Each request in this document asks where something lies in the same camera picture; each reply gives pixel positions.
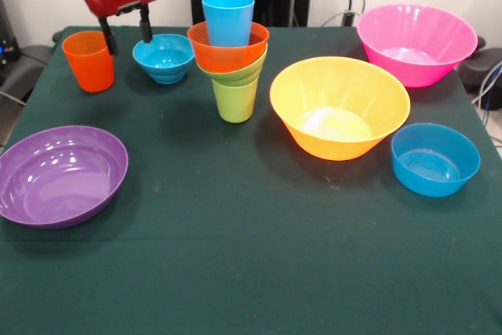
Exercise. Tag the green plastic cup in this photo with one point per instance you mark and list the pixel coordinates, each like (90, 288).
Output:
(235, 103)

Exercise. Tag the large pink bowl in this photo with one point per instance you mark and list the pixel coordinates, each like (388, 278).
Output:
(415, 37)

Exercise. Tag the blue plastic cup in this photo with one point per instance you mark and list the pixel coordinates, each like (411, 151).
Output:
(227, 25)

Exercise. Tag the dark green tablecloth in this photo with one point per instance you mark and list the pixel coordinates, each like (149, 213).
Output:
(274, 272)

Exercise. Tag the orange plastic cup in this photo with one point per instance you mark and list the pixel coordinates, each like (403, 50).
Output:
(88, 72)

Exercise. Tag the light blue stepped bowl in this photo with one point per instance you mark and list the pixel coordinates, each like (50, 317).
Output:
(164, 60)

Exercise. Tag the green stepped bowl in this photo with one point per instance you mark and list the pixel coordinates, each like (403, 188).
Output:
(239, 74)

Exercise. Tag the orange round bowl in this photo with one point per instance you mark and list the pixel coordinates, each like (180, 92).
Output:
(219, 60)

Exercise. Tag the black power adapter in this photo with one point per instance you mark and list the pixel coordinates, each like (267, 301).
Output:
(348, 18)

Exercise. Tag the large yellow-orange bowl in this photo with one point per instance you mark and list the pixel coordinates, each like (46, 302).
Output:
(337, 95)

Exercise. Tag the blue round bowl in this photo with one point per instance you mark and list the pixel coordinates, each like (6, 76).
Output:
(435, 170)

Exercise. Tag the large purple bowl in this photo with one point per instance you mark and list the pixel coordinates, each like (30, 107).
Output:
(59, 178)

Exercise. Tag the black equipment base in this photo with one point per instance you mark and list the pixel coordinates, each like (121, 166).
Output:
(484, 66)

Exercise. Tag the black computer case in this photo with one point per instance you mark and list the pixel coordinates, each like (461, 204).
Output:
(8, 44)

